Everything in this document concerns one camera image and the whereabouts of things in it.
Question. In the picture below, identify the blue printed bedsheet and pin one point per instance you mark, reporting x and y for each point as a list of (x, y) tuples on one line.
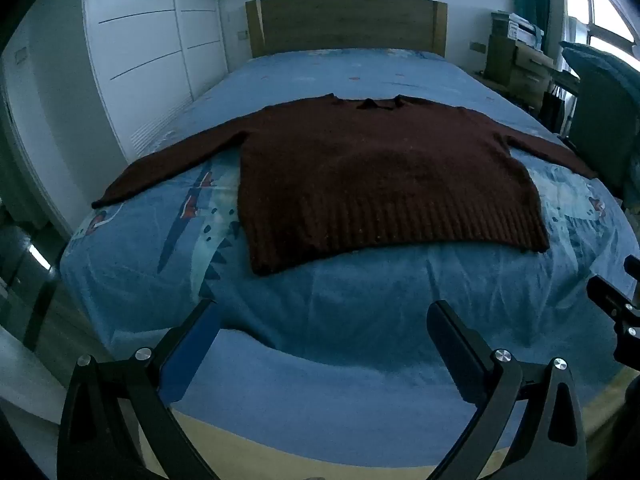
[(350, 320)]

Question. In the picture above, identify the black bag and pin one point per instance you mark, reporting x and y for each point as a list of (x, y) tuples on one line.
[(554, 110)]

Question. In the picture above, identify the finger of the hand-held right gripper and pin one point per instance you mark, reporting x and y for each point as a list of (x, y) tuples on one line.
[(607, 295)]

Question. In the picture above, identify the teal long curtain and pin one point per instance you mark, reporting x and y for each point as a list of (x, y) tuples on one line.
[(537, 5)]

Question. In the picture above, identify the window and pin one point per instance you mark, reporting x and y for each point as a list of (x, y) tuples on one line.
[(605, 10)]

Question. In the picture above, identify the wooden bed headboard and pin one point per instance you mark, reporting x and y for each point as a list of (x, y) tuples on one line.
[(345, 22)]

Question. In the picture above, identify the white wardrobe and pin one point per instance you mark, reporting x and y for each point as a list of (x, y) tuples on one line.
[(150, 50)]

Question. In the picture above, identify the wooden bedside cabinet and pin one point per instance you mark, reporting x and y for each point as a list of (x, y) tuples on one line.
[(522, 70)]

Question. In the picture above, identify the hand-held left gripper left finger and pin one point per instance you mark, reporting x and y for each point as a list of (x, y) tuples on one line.
[(192, 350)]

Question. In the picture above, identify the dark red knit sweater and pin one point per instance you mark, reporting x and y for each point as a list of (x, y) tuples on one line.
[(380, 180)]

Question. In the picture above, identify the chair with teal cushion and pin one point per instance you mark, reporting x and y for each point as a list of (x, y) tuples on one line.
[(607, 105)]

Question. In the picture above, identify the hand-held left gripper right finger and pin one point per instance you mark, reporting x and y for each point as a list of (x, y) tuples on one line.
[(450, 345)]

